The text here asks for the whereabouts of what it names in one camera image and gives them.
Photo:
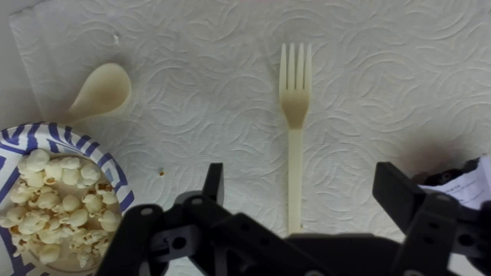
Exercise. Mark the blue patterned popcorn paper bowl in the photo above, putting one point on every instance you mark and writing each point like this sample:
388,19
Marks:
109,166

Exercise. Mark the cream plastic spoon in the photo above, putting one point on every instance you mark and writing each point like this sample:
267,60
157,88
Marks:
101,92

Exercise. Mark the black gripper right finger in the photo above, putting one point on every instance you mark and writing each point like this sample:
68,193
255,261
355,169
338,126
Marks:
434,235

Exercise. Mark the cream plastic fork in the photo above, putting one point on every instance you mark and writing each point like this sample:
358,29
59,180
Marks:
295,101

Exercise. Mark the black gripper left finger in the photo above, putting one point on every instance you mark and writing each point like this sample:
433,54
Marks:
224,235

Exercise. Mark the popcorn pile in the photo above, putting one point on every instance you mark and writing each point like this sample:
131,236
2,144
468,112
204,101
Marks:
55,204

